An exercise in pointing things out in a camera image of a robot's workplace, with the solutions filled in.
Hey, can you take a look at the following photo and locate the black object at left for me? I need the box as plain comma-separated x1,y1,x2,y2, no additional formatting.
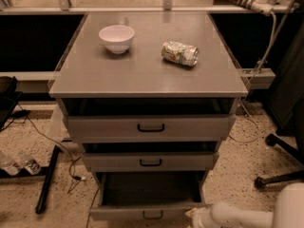
0,76,22,130

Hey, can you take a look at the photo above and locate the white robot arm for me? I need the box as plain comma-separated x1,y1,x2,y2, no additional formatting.
185,182,304,228

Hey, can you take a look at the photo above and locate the white power strip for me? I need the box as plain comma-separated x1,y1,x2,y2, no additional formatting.
221,0,275,17

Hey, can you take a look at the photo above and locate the grey bottom drawer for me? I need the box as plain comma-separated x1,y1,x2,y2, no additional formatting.
90,171,206,220

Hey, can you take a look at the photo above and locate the black office chair base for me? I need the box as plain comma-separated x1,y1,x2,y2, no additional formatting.
254,102,304,190

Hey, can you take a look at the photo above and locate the crushed soda can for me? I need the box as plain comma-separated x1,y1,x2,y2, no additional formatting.
161,41,199,67

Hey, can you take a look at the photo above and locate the grey drawer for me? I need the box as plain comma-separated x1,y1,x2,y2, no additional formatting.
83,152,219,172
90,171,206,220
66,114,236,143

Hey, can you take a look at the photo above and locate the plastic water bottle right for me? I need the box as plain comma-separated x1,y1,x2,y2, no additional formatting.
18,152,41,175

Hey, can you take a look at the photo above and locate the black floor cable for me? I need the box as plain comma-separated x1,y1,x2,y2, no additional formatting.
0,102,100,228

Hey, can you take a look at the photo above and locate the white ceramic bowl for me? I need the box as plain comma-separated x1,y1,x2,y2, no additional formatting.
99,25,135,54

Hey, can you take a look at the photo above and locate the grey middle drawer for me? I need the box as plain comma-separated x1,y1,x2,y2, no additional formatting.
83,152,219,172

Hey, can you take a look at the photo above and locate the grey drawer cabinet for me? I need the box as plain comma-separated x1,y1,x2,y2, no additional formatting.
48,10,249,182

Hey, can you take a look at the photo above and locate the black metal stand frame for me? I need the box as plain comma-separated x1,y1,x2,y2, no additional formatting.
0,145,62,215

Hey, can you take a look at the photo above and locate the white cable on right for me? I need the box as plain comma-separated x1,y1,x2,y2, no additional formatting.
227,11,277,144

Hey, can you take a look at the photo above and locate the grey top drawer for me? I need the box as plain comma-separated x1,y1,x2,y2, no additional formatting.
66,114,236,143

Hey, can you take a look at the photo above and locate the plastic water bottle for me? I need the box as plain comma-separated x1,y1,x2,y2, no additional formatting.
18,152,41,175
0,152,21,176

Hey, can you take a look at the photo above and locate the plastic water bottle left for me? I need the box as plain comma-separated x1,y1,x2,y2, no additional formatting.
0,152,21,176

